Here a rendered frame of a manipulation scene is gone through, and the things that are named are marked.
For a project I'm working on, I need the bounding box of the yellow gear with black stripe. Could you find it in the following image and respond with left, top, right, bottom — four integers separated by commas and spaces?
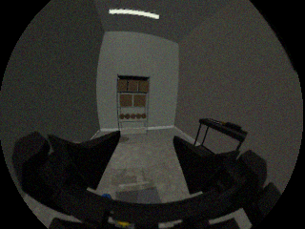
118, 221, 130, 226

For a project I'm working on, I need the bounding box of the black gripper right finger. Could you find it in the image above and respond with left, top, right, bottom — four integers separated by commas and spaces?
173, 136, 240, 195

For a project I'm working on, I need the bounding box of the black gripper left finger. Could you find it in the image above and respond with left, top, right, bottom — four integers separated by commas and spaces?
47, 131, 121, 190

